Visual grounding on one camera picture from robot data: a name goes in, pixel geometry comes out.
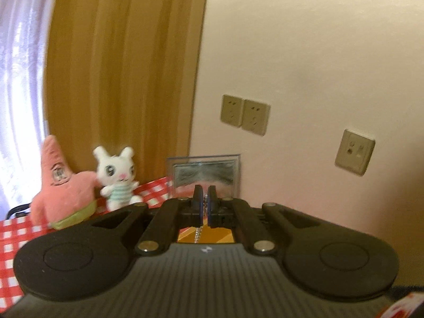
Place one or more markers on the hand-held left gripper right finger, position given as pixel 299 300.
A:
pixel 209 209

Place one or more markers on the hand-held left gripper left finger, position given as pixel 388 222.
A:
pixel 201 209

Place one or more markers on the gold plastic tray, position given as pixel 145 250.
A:
pixel 217 235

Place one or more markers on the white rabbit plush toy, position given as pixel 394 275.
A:
pixel 116 172

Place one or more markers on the pink star plush toy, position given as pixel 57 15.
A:
pixel 63 192

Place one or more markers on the red checked tablecloth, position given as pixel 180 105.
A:
pixel 13 238

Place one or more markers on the white sheer curtain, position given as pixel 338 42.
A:
pixel 20 89

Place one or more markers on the glass photo frame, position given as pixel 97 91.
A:
pixel 202 172

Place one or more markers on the beige data wall socket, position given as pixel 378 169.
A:
pixel 354 152

